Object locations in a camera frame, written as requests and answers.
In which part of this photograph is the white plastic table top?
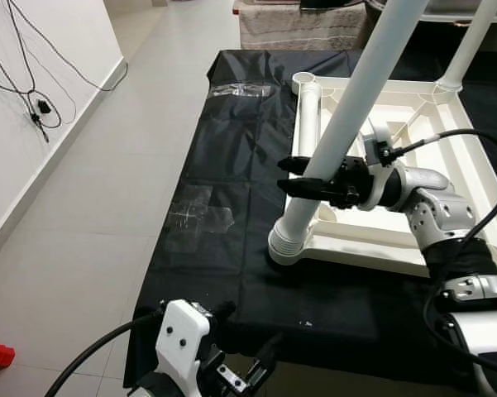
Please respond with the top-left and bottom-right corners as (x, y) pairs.
(269, 71), (497, 279)

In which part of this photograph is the black tablecloth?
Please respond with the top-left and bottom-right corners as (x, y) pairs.
(124, 48), (497, 390)

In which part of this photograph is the grey speckled ledge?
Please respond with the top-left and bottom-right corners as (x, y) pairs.
(236, 0), (373, 50)

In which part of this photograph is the black plastic bag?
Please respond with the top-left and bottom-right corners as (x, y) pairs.
(302, 0), (365, 11)

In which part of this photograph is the black round pan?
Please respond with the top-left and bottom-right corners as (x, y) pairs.
(366, 0), (497, 44)

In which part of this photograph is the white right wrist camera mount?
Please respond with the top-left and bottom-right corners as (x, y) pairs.
(360, 124), (399, 213)

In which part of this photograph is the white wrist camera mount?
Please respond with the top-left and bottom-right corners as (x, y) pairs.
(153, 299), (213, 390)
(360, 124), (399, 213)

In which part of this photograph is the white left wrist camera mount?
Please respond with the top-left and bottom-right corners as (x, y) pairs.
(153, 299), (213, 390)

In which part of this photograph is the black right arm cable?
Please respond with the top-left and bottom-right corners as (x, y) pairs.
(380, 128), (497, 375)

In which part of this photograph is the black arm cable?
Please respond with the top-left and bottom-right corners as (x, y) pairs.
(380, 128), (497, 375)
(45, 310), (163, 397)

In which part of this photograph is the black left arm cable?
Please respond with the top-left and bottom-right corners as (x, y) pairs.
(45, 310), (163, 397)

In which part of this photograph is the black wall cable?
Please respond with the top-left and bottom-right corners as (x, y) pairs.
(8, 0), (130, 92)
(0, 0), (64, 143)

